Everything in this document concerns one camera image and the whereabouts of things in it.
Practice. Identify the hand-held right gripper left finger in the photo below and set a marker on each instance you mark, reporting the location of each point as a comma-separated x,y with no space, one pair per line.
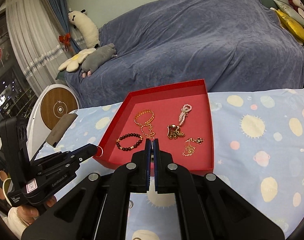
148,165

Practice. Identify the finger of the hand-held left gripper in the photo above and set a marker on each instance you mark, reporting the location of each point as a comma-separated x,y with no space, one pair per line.
67,153
72,163

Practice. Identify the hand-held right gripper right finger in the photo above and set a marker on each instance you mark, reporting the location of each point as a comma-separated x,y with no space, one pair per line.
156,165

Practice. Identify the red shallow box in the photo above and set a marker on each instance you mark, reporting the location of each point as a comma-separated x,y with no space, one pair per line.
162,100

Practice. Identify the person's left forearm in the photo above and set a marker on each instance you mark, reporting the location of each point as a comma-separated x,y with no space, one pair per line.
16,221

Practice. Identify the person's left hand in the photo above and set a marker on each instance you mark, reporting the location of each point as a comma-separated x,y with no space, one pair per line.
29,211

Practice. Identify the brown flat case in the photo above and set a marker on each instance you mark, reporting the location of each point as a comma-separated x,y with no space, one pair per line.
60,130

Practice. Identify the round wooden side table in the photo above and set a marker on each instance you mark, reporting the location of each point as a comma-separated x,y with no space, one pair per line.
57,107

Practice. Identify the flower shaped cushion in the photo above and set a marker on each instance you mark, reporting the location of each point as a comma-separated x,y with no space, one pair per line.
74,60

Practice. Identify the grey plush toy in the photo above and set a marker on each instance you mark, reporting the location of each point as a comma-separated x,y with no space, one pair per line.
99,55

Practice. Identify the red curtain bow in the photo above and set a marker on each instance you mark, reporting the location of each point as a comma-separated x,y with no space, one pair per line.
65,39

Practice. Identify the white sheer curtain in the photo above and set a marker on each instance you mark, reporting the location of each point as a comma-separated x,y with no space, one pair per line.
29,30

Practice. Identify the blue covered sofa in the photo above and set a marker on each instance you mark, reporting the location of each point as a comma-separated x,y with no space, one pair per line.
191,42

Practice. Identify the long white plush toy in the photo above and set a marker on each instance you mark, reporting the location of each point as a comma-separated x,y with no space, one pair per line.
87,27

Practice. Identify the blue curtain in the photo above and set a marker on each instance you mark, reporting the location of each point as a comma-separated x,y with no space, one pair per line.
54,5

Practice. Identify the yellow satin pillow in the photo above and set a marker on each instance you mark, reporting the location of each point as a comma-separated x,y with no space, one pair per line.
294,27

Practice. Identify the green sofa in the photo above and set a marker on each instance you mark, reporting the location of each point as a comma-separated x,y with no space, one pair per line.
265,1

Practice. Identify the silver satin pillow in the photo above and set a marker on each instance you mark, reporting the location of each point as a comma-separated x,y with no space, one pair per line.
284,6

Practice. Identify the red monkey plush toy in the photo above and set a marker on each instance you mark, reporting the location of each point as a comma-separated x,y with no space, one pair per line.
295,3

